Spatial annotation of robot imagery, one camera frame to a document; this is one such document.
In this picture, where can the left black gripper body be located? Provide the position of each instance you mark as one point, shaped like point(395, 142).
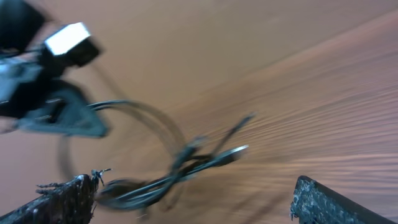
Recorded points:
point(26, 83)

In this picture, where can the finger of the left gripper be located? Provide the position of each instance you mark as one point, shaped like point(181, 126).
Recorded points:
point(64, 110)

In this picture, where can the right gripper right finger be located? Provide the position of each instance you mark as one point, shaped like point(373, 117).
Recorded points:
point(314, 203)

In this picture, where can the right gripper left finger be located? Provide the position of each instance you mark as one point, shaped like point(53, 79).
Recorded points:
point(71, 202)

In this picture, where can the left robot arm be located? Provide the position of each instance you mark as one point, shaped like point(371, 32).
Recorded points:
point(20, 22)

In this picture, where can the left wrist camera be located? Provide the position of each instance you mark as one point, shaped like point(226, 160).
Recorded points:
point(72, 45)

